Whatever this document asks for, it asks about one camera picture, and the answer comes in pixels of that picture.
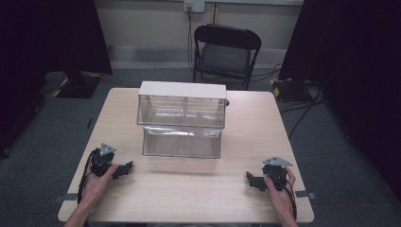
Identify black cable from wall socket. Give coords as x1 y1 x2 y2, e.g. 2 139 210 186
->
186 7 195 74

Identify white wall socket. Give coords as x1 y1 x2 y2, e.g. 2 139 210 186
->
183 0 206 13

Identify black curtain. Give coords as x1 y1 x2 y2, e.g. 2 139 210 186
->
278 0 401 202
0 0 113 159

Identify hand-held gripper black cable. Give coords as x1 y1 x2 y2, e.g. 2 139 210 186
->
77 148 100 206
273 174 299 221

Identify person's left hand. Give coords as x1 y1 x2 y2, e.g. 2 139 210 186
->
81 163 119 207

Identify black floor cables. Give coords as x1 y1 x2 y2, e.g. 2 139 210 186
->
252 62 325 140

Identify black stand base striped tape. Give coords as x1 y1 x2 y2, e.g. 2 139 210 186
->
269 77 313 103
52 71 104 99

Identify right hand-held gripper black cable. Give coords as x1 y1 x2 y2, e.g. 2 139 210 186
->
273 174 299 221

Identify grey table edge bracket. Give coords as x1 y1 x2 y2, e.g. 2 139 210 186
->
53 192 78 203
294 190 317 201

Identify person's right hand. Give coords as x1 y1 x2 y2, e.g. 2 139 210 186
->
263 166 297 213

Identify clear acrylic case white top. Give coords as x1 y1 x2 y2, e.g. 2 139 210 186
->
136 80 228 160

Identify left hand-held gripper black cable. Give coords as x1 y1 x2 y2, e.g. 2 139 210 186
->
77 148 100 206

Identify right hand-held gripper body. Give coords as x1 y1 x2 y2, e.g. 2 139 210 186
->
261 156 294 192

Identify black folding chair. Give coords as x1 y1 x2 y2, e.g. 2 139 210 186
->
192 23 263 92

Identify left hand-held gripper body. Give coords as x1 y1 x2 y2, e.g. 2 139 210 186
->
90 142 118 178

